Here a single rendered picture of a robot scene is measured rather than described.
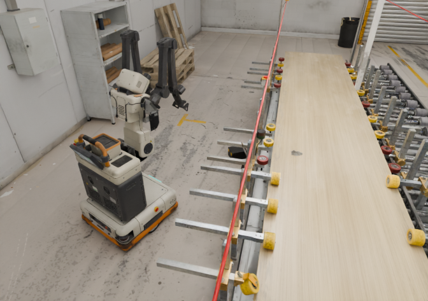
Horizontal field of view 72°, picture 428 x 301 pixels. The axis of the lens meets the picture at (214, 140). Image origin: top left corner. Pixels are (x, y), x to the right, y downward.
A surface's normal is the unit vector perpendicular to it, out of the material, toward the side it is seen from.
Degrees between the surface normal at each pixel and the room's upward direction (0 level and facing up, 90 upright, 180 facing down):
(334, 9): 90
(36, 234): 0
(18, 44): 90
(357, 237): 0
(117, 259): 0
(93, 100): 90
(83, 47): 90
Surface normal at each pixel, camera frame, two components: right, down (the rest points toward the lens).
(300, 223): 0.00, -0.84
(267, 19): -0.23, 0.52
